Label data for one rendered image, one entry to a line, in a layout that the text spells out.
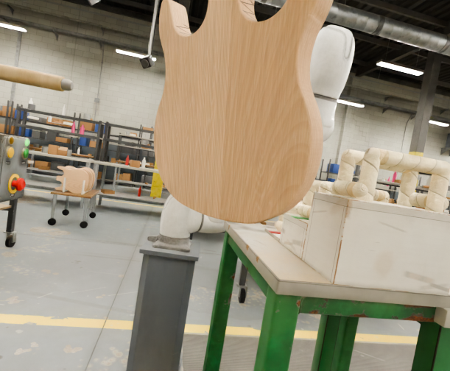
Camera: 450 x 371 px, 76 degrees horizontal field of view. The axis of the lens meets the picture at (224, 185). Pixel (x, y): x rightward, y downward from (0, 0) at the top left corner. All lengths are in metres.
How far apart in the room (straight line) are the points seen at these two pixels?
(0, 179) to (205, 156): 0.66
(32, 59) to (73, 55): 1.37
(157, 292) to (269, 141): 1.15
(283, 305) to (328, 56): 0.56
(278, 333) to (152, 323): 0.98
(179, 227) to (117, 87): 10.97
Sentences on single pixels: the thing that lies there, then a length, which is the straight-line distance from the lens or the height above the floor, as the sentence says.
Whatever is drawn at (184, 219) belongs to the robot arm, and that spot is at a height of 0.85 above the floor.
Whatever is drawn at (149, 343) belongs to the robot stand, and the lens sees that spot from 1.60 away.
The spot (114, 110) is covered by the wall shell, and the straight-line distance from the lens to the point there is 12.05.
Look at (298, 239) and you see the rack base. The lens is 0.78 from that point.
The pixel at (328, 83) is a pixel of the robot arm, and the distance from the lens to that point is 0.77.
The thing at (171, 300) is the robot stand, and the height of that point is 0.47.
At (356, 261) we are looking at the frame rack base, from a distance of 0.65.
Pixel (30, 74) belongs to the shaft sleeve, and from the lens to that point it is 0.78.
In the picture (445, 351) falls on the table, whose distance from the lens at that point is 0.92.
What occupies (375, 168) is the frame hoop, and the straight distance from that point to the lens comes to 0.65.
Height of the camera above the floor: 1.12
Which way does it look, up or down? 3 degrees down
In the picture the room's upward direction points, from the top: 9 degrees clockwise
